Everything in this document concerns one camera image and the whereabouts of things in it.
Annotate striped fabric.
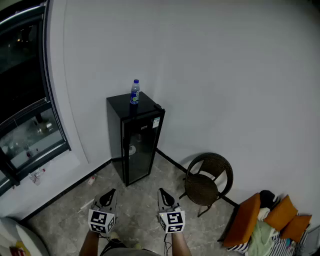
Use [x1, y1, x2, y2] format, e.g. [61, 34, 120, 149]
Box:
[226, 229, 309, 256]

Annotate black white striped garment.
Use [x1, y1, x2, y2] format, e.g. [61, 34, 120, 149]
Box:
[259, 189, 281, 211]

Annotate crumpled clear plastic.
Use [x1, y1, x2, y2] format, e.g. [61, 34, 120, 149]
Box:
[28, 172, 41, 186]

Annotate blue cap water bottle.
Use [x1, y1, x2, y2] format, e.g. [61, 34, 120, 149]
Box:
[129, 79, 141, 105]

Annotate white cloth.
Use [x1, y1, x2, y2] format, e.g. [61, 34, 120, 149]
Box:
[257, 207, 271, 221]

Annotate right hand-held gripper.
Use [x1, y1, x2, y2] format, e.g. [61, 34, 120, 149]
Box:
[157, 187, 187, 235]

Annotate red yellow packet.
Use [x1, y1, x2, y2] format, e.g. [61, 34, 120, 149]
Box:
[9, 240, 31, 256]

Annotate pale green cloth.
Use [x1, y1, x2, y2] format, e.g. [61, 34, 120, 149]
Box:
[247, 219, 280, 256]

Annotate person's left forearm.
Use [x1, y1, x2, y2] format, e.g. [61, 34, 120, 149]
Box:
[79, 229, 101, 256]

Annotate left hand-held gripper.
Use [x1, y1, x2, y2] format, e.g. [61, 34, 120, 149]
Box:
[87, 188, 118, 235]

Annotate white stick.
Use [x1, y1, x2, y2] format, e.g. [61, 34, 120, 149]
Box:
[77, 199, 95, 214]

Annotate white rounded seat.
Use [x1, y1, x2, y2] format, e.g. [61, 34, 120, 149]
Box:
[0, 216, 50, 256]

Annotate small orange cushion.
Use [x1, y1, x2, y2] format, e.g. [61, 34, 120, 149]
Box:
[281, 214, 313, 243]
[264, 194, 299, 232]

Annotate dark framed window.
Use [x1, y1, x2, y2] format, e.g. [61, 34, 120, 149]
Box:
[0, 0, 72, 196]

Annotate dark wicker chair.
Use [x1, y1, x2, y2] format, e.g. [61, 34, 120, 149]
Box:
[178, 152, 235, 218]

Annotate black mini fridge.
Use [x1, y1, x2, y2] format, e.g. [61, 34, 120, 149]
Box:
[106, 91, 166, 185]

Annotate person's black shorts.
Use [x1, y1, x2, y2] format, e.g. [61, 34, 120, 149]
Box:
[99, 238, 127, 256]

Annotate person's right forearm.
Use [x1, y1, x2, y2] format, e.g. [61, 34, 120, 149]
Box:
[171, 231, 192, 256]

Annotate person's grey shirt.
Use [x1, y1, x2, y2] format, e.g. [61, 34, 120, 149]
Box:
[102, 247, 161, 256]

